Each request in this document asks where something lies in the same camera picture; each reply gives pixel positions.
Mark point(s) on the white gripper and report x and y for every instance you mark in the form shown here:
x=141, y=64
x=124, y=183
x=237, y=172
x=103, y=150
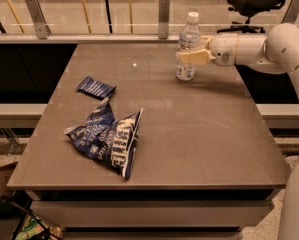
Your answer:
x=223, y=51

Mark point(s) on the clear plastic water bottle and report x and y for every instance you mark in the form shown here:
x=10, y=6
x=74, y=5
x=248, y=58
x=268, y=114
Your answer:
x=189, y=38

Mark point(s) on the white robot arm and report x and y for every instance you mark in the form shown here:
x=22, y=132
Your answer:
x=275, y=53

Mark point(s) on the black office chair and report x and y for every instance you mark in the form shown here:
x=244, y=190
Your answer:
x=250, y=8

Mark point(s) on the small blue snack packet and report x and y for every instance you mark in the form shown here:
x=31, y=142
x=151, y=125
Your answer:
x=96, y=89

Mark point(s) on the large blue chip bag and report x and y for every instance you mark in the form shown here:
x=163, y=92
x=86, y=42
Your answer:
x=107, y=140

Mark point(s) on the green snack bag on floor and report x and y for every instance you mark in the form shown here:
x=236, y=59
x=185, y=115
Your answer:
x=34, y=228

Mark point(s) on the middle metal railing bracket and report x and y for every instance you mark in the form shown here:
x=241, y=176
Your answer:
x=163, y=19

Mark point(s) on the metal railing bracket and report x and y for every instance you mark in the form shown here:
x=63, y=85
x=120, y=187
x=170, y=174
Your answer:
x=163, y=19
x=42, y=30
x=292, y=12

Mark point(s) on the right metal railing bracket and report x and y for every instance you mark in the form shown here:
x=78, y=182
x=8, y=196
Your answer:
x=292, y=12

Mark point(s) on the left metal railing bracket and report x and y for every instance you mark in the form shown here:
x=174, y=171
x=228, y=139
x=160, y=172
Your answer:
x=42, y=30

